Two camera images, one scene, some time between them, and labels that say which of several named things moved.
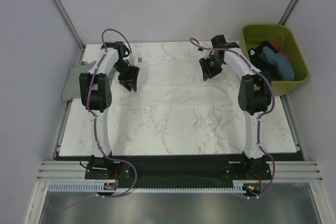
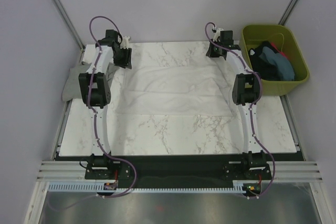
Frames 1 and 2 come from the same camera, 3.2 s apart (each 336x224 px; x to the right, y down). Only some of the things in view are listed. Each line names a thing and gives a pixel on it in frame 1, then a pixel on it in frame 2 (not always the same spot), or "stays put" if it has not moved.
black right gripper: x=208 y=72 to x=210 y=53
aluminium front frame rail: x=281 y=171 stays put
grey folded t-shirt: x=71 y=89 stays put
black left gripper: x=130 y=81 to x=123 y=64
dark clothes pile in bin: x=266 y=57 stays put
